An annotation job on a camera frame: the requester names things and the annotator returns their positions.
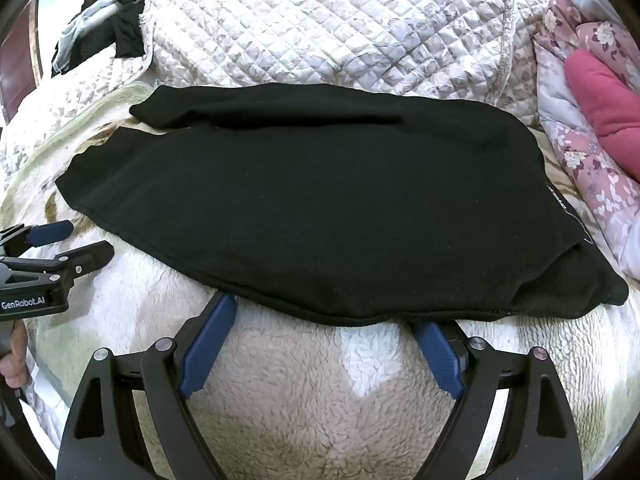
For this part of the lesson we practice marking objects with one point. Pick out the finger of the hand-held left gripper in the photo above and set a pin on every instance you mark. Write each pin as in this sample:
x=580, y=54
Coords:
x=90, y=255
x=52, y=232

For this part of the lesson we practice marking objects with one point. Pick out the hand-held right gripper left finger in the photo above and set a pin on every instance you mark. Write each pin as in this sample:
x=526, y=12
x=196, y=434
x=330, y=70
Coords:
x=205, y=355

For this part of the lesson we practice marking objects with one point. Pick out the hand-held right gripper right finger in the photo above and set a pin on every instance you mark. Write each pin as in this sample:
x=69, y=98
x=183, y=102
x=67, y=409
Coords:
x=437, y=355

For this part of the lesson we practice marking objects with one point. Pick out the black pants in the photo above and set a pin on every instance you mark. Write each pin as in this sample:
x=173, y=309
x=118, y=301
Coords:
x=325, y=200

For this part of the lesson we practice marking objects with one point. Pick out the person's left hand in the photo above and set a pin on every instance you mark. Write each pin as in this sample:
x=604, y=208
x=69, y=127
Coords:
x=14, y=362

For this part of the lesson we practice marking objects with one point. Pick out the floral fleece blanket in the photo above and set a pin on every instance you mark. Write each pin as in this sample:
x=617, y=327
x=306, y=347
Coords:
x=310, y=385

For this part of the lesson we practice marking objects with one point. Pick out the dark red wooden panel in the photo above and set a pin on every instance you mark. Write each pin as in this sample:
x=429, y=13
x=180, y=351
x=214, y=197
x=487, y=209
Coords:
x=17, y=75

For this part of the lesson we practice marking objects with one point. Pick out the pale blue garment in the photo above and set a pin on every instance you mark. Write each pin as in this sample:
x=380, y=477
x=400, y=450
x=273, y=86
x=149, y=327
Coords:
x=75, y=42

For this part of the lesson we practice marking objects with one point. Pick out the black garment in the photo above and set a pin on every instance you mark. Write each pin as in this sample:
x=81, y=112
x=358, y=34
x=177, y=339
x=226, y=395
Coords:
x=127, y=30

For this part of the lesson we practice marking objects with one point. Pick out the pink floral quilt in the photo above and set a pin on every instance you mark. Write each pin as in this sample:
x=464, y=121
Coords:
x=585, y=160

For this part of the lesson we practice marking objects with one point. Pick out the pink pillow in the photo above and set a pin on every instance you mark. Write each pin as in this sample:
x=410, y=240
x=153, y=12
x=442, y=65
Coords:
x=605, y=100

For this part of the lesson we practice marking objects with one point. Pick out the white quilted bedspread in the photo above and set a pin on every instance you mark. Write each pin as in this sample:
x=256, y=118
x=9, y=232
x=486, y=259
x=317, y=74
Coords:
x=325, y=25

